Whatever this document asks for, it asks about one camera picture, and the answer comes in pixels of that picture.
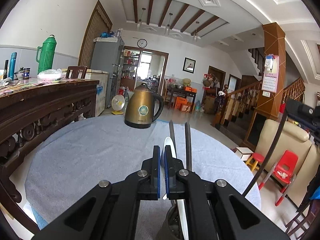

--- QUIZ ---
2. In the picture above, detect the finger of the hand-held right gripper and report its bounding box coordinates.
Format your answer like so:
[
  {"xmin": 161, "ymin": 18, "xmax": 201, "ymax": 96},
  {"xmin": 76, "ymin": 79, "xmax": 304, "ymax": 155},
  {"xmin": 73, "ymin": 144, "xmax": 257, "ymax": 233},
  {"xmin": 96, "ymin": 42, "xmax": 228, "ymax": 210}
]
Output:
[{"xmin": 284, "ymin": 97, "xmax": 304, "ymax": 117}]

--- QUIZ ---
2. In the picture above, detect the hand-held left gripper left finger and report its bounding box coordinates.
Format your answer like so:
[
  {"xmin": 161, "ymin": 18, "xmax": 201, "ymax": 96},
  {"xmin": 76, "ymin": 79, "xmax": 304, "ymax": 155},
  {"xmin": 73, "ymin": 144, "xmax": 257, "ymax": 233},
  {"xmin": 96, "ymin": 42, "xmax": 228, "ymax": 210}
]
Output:
[{"xmin": 30, "ymin": 145, "xmax": 161, "ymax": 240}]

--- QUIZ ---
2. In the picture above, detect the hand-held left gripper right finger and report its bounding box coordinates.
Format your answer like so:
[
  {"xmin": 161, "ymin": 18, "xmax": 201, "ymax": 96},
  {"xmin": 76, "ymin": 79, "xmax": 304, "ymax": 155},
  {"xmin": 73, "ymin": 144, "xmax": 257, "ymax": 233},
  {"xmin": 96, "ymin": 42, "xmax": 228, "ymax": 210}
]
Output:
[{"xmin": 164, "ymin": 146, "xmax": 290, "ymax": 240}]

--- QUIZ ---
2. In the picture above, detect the dark wooden chopstick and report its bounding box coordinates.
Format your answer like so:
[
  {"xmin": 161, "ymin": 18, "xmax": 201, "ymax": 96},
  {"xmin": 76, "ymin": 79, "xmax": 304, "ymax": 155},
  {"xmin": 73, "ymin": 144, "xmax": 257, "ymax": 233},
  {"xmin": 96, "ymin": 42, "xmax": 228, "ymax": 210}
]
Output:
[{"xmin": 243, "ymin": 115, "xmax": 288, "ymax": 197}]

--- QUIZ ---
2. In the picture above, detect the beige leather sofa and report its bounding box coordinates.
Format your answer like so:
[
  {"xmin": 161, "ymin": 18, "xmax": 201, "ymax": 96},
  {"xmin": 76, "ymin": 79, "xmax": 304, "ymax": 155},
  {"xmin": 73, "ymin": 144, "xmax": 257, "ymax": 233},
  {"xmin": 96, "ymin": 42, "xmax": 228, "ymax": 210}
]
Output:
[{"xmin": 255, "ymin": 119, "xmax": 320, "ymax": 208}]

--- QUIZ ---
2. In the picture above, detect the red plastic chair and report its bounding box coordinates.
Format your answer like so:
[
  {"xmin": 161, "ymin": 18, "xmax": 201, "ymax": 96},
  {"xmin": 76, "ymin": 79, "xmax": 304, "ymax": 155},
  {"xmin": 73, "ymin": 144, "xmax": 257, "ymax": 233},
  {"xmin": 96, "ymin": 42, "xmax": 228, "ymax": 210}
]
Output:
[{"xmin": 259, "ymin": 150, "xmax": 299, "ymax": 207}]

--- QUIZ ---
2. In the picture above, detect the wooden staircase railing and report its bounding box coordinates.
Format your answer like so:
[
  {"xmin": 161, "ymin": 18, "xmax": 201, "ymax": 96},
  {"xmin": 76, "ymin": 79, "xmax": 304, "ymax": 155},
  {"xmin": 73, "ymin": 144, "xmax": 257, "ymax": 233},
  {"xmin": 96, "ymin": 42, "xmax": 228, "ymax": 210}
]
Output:
[{"xmin": 212, "ymin": 77, "xmax": 305, "ymax": 130}]

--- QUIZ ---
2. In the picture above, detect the blue-grey tablecloth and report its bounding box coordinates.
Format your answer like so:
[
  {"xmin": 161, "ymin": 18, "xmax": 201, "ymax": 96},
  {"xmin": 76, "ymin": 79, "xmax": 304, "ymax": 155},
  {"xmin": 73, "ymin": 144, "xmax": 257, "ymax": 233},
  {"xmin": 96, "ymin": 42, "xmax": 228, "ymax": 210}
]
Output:
[{"xmin": 24, "ymin": 116, "xmax": 262, "ymax": 230}]

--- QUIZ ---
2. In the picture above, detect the yellow stool with red seat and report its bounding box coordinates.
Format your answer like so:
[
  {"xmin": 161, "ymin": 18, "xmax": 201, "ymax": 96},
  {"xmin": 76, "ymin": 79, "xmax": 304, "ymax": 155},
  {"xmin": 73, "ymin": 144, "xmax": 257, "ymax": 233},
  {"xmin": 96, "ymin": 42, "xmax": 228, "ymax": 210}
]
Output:
[{"xmin": 245, "ymin": 152, "xmax": 265, "ymax": 172}]

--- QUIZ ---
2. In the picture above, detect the golden electric kettle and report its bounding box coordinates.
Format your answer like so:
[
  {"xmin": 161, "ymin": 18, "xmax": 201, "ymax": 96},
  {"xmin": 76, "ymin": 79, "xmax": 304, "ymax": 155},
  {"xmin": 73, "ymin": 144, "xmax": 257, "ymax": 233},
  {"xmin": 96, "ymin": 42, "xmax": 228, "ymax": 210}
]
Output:
[{"xmin": 124, "ymin": 83, "xmax": 164, "ymax": 129}]

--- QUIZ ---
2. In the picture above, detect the small white stool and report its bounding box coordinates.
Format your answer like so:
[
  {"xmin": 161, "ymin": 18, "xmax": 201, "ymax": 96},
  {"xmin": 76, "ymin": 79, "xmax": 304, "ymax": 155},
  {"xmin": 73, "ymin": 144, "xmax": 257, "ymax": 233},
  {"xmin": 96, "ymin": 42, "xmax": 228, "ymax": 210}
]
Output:
[{"xmin": 235, "ymin": 147, "xmax": 254, "ymax": 160}]

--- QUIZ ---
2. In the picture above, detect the brown wooden pillar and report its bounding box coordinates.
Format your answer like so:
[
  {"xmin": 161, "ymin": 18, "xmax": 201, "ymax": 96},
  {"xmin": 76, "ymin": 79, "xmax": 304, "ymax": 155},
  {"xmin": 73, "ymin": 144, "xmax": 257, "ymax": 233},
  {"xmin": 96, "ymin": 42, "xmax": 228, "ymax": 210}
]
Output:
[{"xmin": 256, "ymin": 22, "xmax": 286, "ymax": 120}]

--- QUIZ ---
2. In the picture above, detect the orange cardboard box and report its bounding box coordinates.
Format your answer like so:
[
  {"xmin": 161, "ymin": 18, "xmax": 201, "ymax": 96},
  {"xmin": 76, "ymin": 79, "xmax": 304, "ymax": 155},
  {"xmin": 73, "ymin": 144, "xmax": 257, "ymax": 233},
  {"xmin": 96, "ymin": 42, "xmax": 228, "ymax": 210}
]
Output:
[{"xmin": 174, "ymin": 96, "xmax": 188, "ymax": 109}]

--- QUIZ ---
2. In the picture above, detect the small electric fan heater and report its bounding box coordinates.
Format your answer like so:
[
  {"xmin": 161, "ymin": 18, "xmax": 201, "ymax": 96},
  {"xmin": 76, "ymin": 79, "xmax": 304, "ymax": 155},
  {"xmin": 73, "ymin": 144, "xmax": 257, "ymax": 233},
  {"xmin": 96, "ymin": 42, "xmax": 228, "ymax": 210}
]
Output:
[{"xmin": 111, "ymin": 95, "xmax": 126, "ymax": 115}]

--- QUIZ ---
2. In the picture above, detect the dark wooden side table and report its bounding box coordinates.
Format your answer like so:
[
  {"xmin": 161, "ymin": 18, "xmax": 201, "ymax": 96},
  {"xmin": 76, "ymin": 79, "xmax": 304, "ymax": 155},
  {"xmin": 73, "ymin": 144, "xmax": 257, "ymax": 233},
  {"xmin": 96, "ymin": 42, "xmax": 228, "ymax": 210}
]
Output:
[{"xmin": 166, "ymin": 85, "xmax": 197, "ymax": 109}]

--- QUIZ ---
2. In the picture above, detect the dark wooden dining chair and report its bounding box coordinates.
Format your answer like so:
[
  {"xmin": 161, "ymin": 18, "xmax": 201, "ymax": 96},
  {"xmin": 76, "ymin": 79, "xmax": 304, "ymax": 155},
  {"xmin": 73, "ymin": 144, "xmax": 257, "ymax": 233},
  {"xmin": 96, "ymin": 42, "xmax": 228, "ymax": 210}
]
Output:
[{"xmin": 285, "ymin": 197, "xmax": 320, "ymax": 235}]

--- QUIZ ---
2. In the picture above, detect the white chest freezer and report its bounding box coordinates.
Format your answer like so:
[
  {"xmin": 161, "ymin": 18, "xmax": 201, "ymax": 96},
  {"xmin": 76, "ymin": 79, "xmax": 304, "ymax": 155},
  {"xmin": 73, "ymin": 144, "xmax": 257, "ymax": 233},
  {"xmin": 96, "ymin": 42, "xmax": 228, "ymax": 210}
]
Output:
[{"xmin": 85, "ymin": 69, "xmax": 109, "ymax": 117}]

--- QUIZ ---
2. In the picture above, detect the pendant ceiling lamp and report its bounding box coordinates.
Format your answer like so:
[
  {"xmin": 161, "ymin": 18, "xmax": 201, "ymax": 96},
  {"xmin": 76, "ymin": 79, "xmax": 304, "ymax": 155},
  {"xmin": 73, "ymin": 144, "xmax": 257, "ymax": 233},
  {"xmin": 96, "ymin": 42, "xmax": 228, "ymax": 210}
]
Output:
[
  {"xmin": 164, "ymin": 13, "xmax": 173, "ymax": 36},
  {"xmin": 136, "ymin": 8, "xmax": 146, "ymax": 30},
  {"xmin": 192, "ymin": 21, "xmax": 200, "ymax": 42}
]

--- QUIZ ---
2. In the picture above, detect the grey refrigerator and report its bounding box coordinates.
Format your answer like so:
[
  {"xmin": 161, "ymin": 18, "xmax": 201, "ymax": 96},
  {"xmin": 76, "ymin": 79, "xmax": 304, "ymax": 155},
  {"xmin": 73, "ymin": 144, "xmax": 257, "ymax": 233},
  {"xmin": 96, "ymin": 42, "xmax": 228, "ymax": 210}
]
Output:
[{"xmin": 90, "ymin": 37, "xmax": 125, "ymax": 108}]

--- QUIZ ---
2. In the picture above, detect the carved dark wooden sideboard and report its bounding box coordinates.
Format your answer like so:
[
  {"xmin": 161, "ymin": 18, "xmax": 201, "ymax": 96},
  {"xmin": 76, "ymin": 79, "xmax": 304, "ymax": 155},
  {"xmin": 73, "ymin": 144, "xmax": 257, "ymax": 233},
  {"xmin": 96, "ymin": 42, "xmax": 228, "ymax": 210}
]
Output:
[{"xmin": 0, "ymin": 79, "xmax": 100, "ymax": 228}]

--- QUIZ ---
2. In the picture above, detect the white plastic bag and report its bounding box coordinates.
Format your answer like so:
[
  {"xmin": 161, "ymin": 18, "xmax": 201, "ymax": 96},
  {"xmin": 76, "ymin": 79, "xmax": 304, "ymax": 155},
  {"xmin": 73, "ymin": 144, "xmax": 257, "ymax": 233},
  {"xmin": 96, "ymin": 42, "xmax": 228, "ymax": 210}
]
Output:
[{"xmin": 37, "ymin": 69, "xmax": 63, "ymax": 81}]

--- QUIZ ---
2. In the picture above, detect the green thermos flask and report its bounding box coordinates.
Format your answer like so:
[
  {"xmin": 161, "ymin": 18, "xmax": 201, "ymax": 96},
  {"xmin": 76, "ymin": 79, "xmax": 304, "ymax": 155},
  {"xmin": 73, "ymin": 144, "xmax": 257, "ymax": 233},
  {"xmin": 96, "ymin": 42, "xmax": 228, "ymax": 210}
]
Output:
[{"xmin": 36, "ymin": 35, "xmax": 55, "ymax": 75}]

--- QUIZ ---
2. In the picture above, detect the blue insulated bottle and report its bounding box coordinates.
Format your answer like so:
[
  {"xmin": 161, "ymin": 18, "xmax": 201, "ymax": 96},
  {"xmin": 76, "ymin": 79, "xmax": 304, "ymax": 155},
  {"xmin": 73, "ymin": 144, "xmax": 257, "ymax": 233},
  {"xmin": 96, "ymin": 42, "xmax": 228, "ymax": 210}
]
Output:
[{"xmin": 8, "ymin": 52, "xmax": 17, "ymax": 80}]

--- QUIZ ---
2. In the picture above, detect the pink wall calendar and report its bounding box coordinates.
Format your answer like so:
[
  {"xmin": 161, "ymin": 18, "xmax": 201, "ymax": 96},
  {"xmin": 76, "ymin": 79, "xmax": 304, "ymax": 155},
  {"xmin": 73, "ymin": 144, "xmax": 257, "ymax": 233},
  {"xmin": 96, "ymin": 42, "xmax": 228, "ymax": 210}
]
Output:
[{"xmin": 261, "ymin": 54, "xmax": 279, "ymax": 93}]

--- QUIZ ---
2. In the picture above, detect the framed wall picture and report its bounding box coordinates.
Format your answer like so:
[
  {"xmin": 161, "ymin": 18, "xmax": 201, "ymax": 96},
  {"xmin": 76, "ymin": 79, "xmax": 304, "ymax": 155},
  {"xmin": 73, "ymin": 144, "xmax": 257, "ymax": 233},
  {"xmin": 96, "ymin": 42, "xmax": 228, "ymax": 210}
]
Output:
[{"xmin": 183, "ymin": 57, "xmax": 196, "ymax": 74}]

